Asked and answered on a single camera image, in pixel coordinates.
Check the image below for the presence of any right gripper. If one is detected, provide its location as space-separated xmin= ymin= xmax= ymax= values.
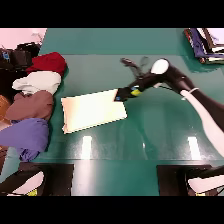
xmin=114 ymin=85 xmax=142 ymax=103

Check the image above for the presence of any cream shirt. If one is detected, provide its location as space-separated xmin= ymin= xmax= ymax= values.
xmin=60 ymin=88 xmax=129 ymax=135

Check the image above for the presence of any red garment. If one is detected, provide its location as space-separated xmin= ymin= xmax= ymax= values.
xmin=25 ymin=51 xmax=68 ymax=76

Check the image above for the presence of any white garment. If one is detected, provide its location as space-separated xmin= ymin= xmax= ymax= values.
xmin=12 ymin=70 xmax=63 ymax=96

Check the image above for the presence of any brown garment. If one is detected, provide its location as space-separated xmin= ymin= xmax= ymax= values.
xmin=4 ymin=90 xmax=55 ymax=122

